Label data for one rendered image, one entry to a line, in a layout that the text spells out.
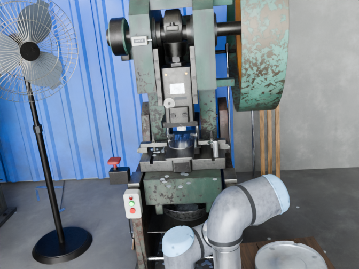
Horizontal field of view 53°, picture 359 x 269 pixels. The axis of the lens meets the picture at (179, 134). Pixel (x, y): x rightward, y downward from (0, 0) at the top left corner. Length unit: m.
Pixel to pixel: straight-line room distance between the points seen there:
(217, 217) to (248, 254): 0.82
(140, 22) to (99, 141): 1.74
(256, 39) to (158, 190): 0.88
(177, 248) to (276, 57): 0.82
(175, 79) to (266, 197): 0.97
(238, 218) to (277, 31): 0.79
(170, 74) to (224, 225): 1.02
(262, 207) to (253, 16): 0.77
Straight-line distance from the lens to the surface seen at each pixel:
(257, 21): 1.47
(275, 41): 1.48
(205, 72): 1.76
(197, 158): 1.87
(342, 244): 2.53
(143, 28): 1.75
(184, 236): 1.33
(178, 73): 1.80
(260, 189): 1.00
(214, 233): 0.98
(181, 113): 1.82
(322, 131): 3.35
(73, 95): 3.25
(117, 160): 1.80
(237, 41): 2.16
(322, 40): 3.17
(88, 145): 3.35
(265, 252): 1.73
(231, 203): 0.96
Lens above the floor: 1.44
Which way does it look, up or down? 19 degrees down
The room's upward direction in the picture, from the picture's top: 5 degrees counter-clockwise
